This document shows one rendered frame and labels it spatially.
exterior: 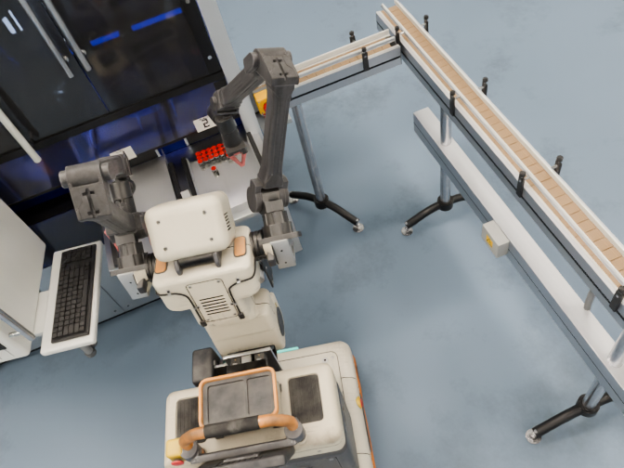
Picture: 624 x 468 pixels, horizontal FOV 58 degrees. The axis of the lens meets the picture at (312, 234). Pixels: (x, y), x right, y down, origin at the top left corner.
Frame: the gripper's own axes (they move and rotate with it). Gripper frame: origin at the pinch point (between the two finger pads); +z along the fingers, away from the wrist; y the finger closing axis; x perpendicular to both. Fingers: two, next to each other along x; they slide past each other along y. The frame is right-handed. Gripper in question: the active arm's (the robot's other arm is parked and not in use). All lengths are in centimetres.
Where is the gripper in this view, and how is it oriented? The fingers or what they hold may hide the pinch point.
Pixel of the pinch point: (241, 163)
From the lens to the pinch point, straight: 197.2
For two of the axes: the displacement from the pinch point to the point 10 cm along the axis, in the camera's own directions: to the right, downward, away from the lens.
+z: 2.3, 6.9, 6.9
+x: -9.2, 3.8, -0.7
